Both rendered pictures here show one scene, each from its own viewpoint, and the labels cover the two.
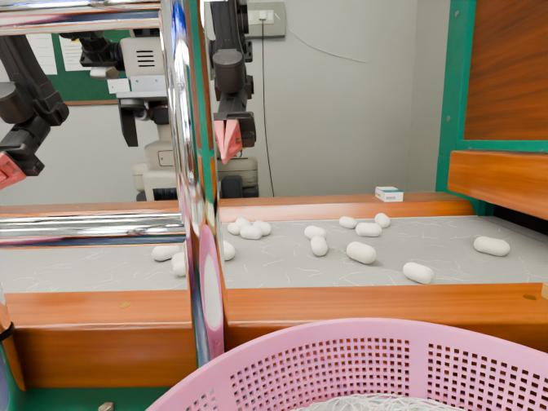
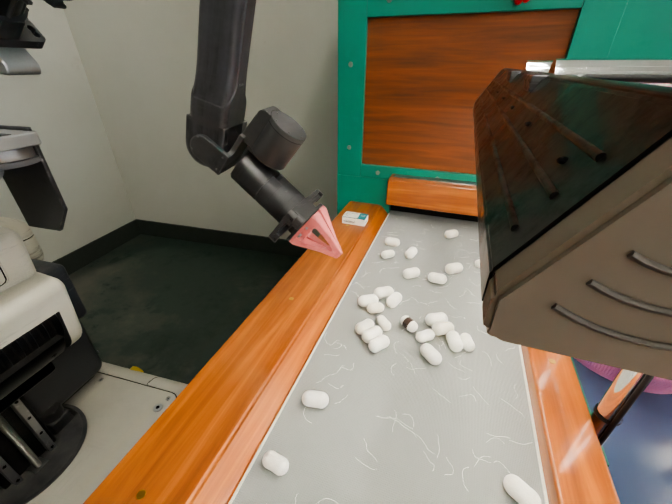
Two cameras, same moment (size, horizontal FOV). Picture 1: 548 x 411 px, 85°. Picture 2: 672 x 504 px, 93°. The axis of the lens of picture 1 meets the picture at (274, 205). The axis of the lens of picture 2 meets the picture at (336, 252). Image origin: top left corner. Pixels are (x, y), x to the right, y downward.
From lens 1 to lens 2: 0.69 m
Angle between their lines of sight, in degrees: 69
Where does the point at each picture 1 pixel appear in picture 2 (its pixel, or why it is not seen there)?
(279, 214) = (345, 275)
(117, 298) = (545, 365)
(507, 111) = (404, 150)
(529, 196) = (458, 205)
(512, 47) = (406, 111)
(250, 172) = (28, 242)
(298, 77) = not seen: outside the picture
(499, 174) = (436, 195)
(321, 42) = not seen: outside the picture
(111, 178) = not seen: outside the picture
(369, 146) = (50, 128)
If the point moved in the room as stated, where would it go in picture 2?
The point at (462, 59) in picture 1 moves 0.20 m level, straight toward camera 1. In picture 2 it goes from (361, 105) to (427, 113)
